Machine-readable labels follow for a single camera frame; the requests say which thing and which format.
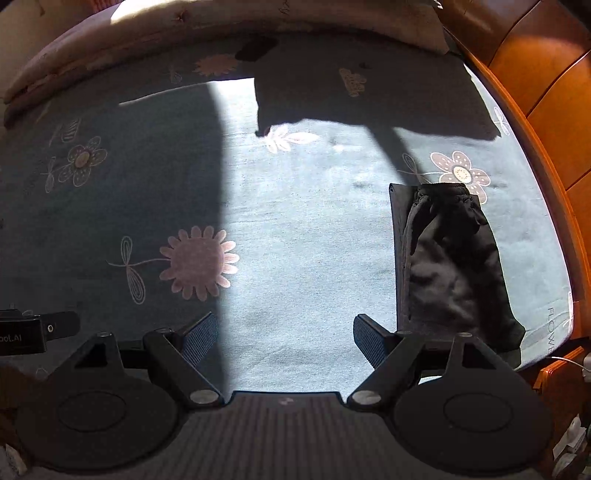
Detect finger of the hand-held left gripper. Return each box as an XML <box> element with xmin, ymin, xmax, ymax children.
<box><xmin>37</xmin><ymin>311</ymin><xmax>81</xmax><ymax>342</ymax></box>

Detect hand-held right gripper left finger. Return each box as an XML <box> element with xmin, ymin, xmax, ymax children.
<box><xmin>74</xmin><ymin>312</ymin><xmax>225</xmax><ymax>409</ymax></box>

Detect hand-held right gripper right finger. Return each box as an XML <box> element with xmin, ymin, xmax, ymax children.
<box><xmin>346</xmin><ymin>314</ymin><xmax>515</xmax><ymax>409</ymax></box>

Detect black drawstring pants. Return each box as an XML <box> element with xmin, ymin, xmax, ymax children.
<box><xmin>389</xmin><ymin>182</ymin><xmax>527</xmax><ymax>370</ymax></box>

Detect blue floral bed sheet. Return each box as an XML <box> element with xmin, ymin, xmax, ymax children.
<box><xmin>0</xmin><ymin>32</ymin><xmax>575</xmax><ymax>384</ymax></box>

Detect wooden nightstand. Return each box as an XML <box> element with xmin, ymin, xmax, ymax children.
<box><xmin>524</xmin><ymin>346</ymin><xmax>591</xmax><ymax>462</ymax></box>

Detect pink floral folded quilt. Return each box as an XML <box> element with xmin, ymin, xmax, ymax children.
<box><xmin>2</xmin><ymin>0</ymin><xmax>451</xmax><ymax>121</ymax></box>

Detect dark flat phone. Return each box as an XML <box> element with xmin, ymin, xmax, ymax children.
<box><xmin>235</xmin><ymin>36</ymin><xmax>279</xmax><ymax>62</ymax></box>

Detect white charging cable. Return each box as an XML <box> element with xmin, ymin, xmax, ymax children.
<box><xmin>551</xmin><ymin>354</ymin><xmax>591</xmax><ymax>370</ymax></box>

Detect wooden bed frame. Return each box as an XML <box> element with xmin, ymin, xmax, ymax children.
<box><xmin>436</xmin><ymin>0</ymin><xmax>591</xmax><ymax>333</ymax></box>

